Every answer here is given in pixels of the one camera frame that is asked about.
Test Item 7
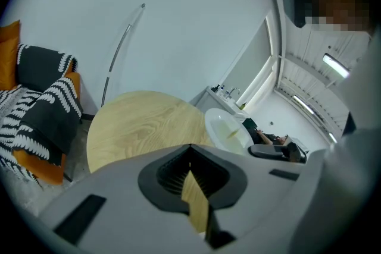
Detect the black and white patterned blanket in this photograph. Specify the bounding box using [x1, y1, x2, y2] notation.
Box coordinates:
[0, 43, 84, 185]

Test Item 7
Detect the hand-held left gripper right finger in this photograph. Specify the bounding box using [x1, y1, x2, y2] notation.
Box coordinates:
[190, 144, 313, 254]

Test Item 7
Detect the chrome arc floor lamp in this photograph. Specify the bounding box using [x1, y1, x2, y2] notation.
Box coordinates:
[100, 3, 146, 108]

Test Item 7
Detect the black chair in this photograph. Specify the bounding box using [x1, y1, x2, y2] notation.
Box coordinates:
[242, 117, 260, 141]

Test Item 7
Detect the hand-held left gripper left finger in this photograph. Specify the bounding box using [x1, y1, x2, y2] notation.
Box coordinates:
[38, 144, 210, 254]

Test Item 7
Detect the round wooden table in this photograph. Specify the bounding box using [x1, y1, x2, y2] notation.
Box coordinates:
[86, 90, 216, 233]

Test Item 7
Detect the orange armchair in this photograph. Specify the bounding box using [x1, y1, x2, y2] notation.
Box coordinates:
[0, 20, 83, 186]

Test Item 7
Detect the white plate of food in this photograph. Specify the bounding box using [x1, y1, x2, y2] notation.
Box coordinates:
[204, 108, 255, 156]

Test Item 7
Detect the white sink cabinet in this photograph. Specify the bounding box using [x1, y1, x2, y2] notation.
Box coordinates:
[189, 86, 248, 120]

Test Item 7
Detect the grey roller blind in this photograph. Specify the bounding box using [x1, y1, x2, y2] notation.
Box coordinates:
[222, 20, 272, 96]

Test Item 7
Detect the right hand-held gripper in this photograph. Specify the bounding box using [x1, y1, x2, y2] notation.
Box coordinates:
[248, 140, 308, 164]

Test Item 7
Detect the orange cushion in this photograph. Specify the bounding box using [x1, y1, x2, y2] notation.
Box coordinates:
[0, 20, 21, 92]

